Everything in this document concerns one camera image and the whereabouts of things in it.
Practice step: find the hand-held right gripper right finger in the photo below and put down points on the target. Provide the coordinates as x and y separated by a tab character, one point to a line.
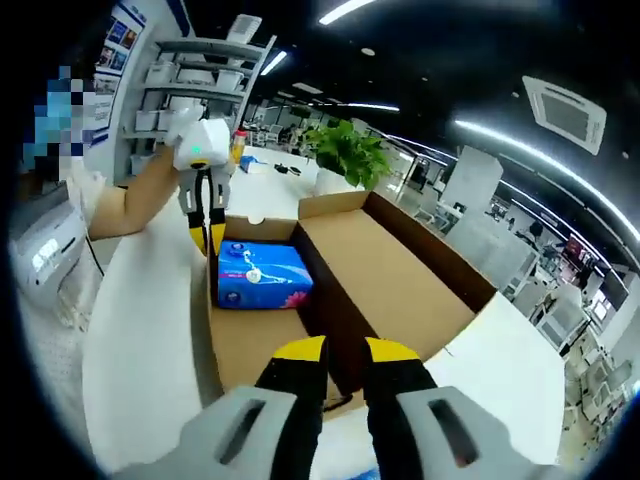
440	440

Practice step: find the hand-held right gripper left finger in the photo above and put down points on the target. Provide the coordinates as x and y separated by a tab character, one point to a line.
230	440

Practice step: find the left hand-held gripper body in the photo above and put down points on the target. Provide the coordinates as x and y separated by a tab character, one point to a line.
205	140

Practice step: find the blue soft tissue pack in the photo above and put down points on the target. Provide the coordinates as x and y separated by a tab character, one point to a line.
265	280

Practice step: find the brown cardboard shoe box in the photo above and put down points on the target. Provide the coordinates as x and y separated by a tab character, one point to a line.
390	285

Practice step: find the yellow jar with red lid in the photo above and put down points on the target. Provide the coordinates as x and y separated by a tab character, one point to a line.
240	146

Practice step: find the small blue tissue box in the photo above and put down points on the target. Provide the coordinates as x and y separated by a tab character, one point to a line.
252	164

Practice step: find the white ribbed box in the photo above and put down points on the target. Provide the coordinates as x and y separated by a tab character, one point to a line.
245	28

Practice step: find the grey storage shelf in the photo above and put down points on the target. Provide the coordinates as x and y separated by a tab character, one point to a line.
200	85

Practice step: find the small black object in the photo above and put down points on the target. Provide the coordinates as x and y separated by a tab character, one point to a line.
287	169

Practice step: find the short ceiling light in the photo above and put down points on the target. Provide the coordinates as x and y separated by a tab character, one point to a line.
273	62

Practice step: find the white plant pot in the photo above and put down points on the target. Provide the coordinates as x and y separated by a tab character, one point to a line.
335	182

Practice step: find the green potted plant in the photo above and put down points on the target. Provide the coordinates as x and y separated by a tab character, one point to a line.
350	147

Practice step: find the white lace garment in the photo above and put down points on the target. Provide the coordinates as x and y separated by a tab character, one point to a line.
80	300

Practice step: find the white chest device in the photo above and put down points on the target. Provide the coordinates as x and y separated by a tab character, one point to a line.
45	250

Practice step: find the row of white office chairs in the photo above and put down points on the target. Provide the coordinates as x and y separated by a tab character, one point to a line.
575	340

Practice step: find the long ceiling light strip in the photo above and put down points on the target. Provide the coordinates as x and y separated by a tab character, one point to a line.
345	11

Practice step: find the white pillar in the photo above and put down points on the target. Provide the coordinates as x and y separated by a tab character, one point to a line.
472	177

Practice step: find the thin ceiling light strip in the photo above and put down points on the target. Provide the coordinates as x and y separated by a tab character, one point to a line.
550	162

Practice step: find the ceiling air conditioner vent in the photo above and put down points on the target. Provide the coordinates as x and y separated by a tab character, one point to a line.
565	112

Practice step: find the red wall display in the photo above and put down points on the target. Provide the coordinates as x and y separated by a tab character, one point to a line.
576	250

